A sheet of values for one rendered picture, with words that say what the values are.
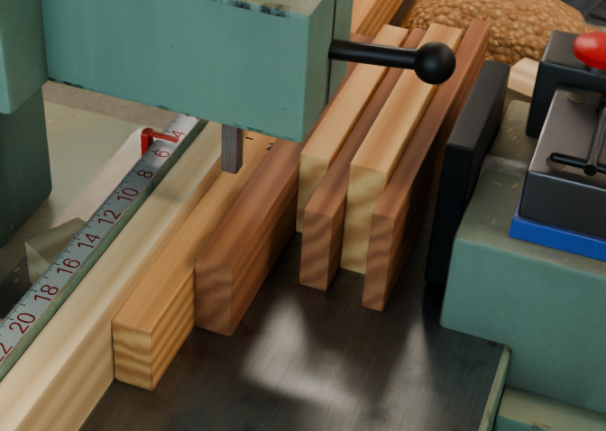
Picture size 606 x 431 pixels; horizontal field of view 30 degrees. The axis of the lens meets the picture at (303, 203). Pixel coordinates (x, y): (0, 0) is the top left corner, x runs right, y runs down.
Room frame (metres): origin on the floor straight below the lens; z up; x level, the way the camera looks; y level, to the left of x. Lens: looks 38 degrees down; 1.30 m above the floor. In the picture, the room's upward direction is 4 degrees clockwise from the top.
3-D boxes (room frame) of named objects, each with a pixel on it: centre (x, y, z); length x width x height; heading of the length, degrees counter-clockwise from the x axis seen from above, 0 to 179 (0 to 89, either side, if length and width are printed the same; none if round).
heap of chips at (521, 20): (0.74, -0.13, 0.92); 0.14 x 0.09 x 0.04; 72
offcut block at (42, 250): (0.55, 0.15, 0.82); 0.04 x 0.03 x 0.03; 136
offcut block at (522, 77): (0.62, -0.15, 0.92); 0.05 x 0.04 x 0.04; 54
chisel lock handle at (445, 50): (0.46, -0.03, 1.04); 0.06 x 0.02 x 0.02; 72
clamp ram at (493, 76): (0.49, -0.12, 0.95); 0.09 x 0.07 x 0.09; 162
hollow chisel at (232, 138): (0.49, 0.04, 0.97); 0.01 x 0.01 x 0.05; 72
